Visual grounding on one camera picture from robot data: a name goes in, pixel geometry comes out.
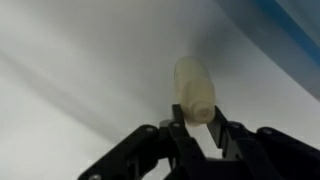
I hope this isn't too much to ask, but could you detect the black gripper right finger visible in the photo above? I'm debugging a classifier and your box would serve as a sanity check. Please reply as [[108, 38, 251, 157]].
[[206, 105, 320, 180]]

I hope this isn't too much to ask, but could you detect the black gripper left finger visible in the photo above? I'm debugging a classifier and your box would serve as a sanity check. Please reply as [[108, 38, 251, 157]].
[[78, 103, 214, 180]]

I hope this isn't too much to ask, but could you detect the white plastic bottle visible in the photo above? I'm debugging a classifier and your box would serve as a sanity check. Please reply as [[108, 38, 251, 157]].
[[173, 55, 217, 128]]

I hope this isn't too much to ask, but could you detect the light blue toy sink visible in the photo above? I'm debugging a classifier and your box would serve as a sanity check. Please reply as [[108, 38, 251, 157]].
[[216, 0, 320, 101]]

